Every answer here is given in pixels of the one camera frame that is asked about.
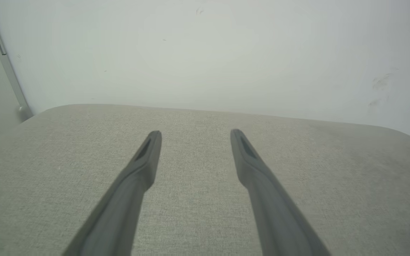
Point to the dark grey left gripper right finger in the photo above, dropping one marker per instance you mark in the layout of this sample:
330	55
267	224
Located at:
276	220

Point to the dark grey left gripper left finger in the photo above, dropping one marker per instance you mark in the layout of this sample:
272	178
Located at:
119	213

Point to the grey fabric sofa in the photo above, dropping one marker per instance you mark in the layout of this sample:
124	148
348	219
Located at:
198	213

